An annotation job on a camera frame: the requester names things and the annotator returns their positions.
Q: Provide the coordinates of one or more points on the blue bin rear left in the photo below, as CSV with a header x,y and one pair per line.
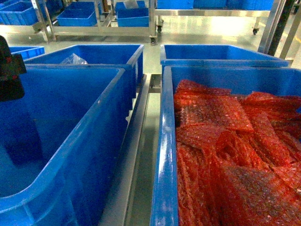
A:
x,y
94,58

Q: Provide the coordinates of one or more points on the blue bin rear right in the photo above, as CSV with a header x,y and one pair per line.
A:
x,y
216,55

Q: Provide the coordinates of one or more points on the blue bin with red bags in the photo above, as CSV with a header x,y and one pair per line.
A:
x,y
241,81

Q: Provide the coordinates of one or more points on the stainless steel flow rack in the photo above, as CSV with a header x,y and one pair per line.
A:
x,y
129,198

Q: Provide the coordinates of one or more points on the red bubble wrap bags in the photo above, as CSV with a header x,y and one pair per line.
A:
x,y
238,157

